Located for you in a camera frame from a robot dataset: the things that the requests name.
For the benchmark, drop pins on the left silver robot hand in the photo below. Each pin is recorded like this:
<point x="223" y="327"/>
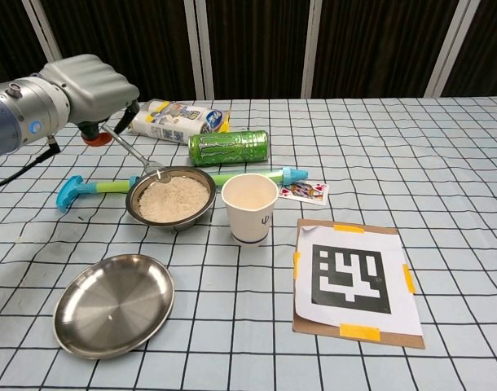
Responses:
<point x="98" y="85"/>

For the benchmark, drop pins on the metal spoon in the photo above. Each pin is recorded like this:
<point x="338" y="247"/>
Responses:
<point x="130" y="148"/>

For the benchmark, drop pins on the white uncooked rice heap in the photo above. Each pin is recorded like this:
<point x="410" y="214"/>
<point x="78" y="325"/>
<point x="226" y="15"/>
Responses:
<point x="171" y="199"/>

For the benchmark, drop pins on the steel bowl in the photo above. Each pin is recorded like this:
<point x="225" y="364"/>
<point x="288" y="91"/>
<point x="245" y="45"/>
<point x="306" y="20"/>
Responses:
<point x="183" y="226"/>

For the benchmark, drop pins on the white paper cup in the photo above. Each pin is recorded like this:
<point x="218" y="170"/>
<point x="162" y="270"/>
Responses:
<point x="248" y="228"/>

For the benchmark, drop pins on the white snack bottle pack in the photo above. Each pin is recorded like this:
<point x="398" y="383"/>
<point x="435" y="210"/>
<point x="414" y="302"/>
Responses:
<point x="171" y="120"/>

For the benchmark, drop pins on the green and blue toy pump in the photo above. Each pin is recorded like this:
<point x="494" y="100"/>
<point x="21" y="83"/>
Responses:
<point x="81" y="189"/>

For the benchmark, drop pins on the green energy drink can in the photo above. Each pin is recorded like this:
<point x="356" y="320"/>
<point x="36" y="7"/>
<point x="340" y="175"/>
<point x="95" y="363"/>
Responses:
<point x="228" y="148"/>

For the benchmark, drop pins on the steel plate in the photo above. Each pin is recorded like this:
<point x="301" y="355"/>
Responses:
<point x="110" y="305"/>

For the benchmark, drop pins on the playing card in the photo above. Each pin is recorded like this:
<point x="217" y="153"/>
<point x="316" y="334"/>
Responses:
<point x="309" y="193"/>

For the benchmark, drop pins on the blue checkered tablecloth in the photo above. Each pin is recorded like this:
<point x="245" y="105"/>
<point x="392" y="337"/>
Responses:
<point x="395" y="163"/>

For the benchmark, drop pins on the cardboard with marker sheet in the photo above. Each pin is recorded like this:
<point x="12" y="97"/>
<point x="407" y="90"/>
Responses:
<point x="346" y="281"/>

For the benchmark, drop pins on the white aluminium frame post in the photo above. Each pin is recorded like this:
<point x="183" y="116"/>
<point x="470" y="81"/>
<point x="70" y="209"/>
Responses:
<point x="452" y="49"/>
<point x="43" y="32"/>
<point x="313" y="49"/>
<point x="205" y="61"/>

